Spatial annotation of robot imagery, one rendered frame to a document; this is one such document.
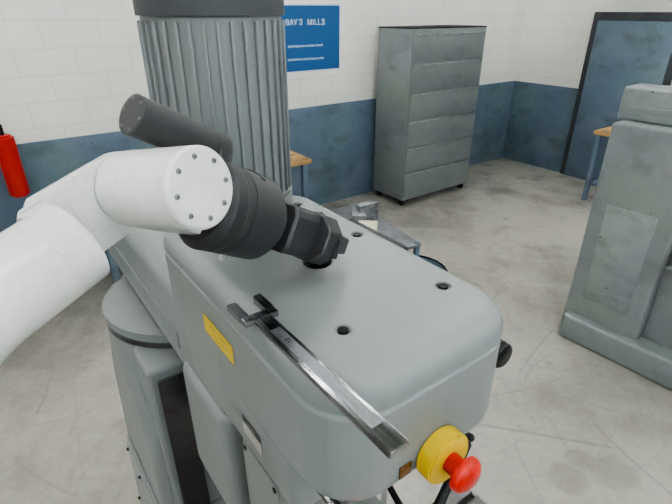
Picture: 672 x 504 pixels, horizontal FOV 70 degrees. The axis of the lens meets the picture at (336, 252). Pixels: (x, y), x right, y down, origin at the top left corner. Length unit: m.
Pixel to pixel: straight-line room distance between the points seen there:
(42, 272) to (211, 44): 0.39
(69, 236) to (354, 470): 0.32
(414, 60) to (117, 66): 2.95
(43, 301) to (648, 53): 7.19
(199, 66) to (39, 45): 4.04
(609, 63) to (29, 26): 6.42
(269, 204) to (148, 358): 0.69
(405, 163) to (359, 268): 5.24
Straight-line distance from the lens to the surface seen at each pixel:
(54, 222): 0.37
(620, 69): 7.44
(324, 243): 0.51
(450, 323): 0.51
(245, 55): 0.67
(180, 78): 0.68
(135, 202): 0.40
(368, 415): 0.39
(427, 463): 0.53
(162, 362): 1.07
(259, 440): 0.65
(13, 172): 4.64
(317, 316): 0.50
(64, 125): 4.76
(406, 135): 5.72
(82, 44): 4.73
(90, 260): 0.37
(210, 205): 0.39
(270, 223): 0.46
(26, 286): 0.36
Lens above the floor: 2.17
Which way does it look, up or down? 27 degrees down
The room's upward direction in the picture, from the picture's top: straight up
